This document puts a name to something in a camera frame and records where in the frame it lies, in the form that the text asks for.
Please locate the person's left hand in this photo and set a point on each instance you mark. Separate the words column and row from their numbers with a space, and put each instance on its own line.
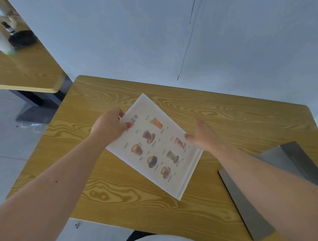
column 106, row 127

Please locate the person's right hand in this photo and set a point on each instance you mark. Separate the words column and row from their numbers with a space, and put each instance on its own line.
column 207, row 140

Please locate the person's left thumb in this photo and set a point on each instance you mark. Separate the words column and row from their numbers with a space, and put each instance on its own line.
column 126, row 125

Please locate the person's right thumb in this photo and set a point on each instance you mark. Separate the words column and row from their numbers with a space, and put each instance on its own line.
column 191, row 137

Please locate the white drinks menu sheet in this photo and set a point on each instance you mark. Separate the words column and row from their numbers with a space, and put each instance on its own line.
column 159, row 149

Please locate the person's right forearm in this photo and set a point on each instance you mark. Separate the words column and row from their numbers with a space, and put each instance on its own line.
column 268, row 188

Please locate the person's left forearm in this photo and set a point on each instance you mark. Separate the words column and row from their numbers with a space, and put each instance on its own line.
column 49, row 188

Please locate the grey metal tray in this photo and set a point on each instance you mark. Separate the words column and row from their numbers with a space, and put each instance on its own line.
column 244, row 201

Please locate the clear plastic wrap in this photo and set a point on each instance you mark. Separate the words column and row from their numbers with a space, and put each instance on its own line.
column 34, row 126

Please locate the black table base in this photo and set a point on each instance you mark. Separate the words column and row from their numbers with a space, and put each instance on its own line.
column 37, row 99

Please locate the black stool leg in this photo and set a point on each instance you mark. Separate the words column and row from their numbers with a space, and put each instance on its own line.
column 139, row 235

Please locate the black round pan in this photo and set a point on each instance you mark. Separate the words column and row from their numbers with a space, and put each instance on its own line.
column 22, row 39

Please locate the white bottle with green base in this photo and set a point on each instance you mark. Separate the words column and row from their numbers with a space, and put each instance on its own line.
column 6, row 46

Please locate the black and white striped bottle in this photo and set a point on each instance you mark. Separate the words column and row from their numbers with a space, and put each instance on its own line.
column 8, row 27

